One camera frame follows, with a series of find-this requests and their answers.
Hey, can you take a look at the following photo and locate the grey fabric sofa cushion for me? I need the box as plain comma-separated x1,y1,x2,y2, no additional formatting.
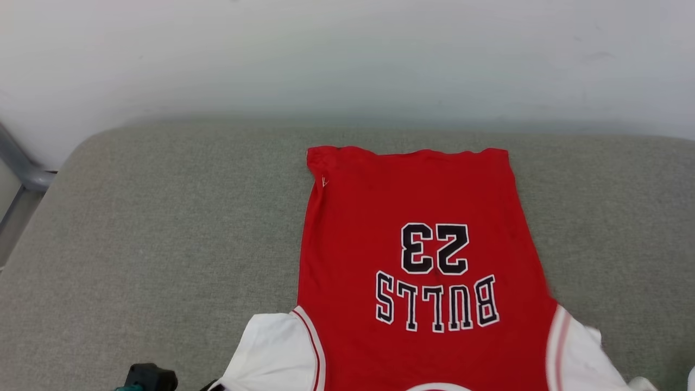
0,122,695,391

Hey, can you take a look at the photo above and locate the red white basketball jersey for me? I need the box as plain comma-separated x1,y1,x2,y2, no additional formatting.
209,145,659,391

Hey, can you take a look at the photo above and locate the grey metal frame tube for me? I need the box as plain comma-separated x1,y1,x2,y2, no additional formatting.
0,122,58,235

